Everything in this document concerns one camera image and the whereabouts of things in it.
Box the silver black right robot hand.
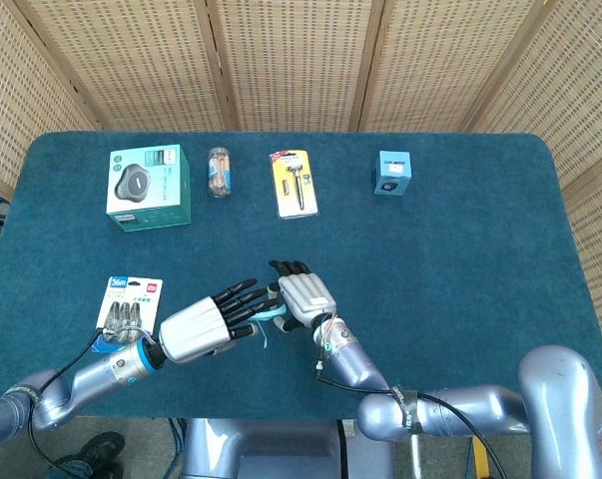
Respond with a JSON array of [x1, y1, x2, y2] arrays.
[[266, 258, 338, 333]]

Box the black shoe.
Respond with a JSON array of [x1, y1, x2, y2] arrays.
[[45, 431, 127, 479]]

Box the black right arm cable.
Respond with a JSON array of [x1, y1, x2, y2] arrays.
[[313, 362, 506, 479]]

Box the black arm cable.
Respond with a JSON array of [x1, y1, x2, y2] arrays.
[[313, 362, 506, 479], [26, 326, 107, 468]]

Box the yellow razor blister pack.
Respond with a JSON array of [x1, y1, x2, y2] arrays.
[[269, 150, 319, 220]]

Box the blue-grey robot torso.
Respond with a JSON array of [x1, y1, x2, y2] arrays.
[[180, 417, 396, 479]]

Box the small light blue object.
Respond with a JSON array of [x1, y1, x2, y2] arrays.
[[253, 305, 289, 323]]

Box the teal felt table cloth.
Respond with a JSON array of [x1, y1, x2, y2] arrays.
[[0, 130, 602, 420]]

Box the small blue speaker box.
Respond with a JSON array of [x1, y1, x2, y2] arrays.
[[372, 151, 412, 197]]

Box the blue floor cable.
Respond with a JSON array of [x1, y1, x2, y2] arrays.
[[168, 417, 188, 479]]

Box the tape rolls blister pack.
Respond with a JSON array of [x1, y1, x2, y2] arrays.
[[91, 275, 165, 354]]

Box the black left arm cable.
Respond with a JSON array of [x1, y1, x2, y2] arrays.
[[26, 326, 107, 468]]

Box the green Philips speaker box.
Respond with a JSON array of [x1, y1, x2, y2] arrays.
[[105, 144, 192, 233]]

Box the woven bamboo screen panel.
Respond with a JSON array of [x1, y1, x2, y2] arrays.
[[13, 0, 237, 134], [0, 0, 100, 201], [352, 0, 556, 134], [205, 0, 386, 134], [467, 0, 602, 345]]

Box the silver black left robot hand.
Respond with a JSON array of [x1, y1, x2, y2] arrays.
[[159, 277, 279, 364]]

